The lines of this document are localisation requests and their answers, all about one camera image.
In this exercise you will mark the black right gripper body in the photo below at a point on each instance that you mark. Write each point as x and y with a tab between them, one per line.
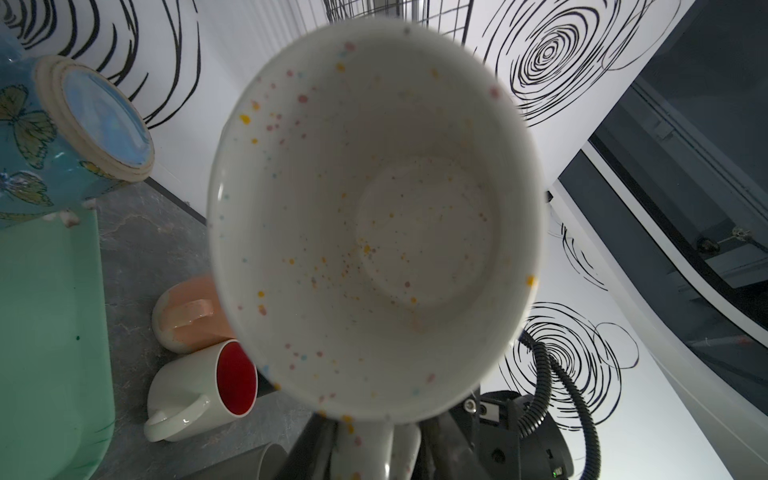
488	422

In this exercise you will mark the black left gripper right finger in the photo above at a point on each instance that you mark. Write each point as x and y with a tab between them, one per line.
445	452

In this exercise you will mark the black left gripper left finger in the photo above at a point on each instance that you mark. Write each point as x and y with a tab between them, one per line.
309	458

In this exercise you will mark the white mug red inside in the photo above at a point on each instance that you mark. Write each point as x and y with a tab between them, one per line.
199	392

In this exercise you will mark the peach mug grey base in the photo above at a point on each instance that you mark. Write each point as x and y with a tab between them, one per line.
189	317

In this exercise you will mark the beige mug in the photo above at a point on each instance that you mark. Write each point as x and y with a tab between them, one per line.
377	220

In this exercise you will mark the blue butterfly mug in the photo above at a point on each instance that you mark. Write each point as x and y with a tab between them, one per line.
68	135

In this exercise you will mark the mint green floral tray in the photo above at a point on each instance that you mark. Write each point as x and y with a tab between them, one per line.
57	399

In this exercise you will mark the black wire basket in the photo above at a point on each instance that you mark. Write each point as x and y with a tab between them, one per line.
448	18

